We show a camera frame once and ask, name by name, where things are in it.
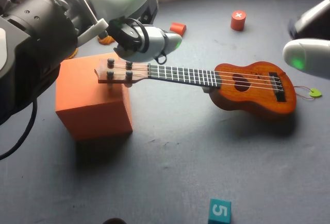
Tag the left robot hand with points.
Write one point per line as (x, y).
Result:
(121, 0)

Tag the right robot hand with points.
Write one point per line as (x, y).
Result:
(309, 51)

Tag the small brown ukulele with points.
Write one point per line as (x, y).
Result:
(252, 85)

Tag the swirled toy cookie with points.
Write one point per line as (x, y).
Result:
(105, 41)

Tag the orange half-cylinder block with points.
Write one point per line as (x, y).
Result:
(178, 28)

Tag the orange cylinder with white cross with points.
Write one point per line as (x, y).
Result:
(238, 23)

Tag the large orange block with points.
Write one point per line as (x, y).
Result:
(90, 110)

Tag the grey table cloth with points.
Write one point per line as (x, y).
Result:
(180, 170)

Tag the blue number five block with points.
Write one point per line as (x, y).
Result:
(219, 211)

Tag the small black round object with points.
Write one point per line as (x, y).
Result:
(114, 221)

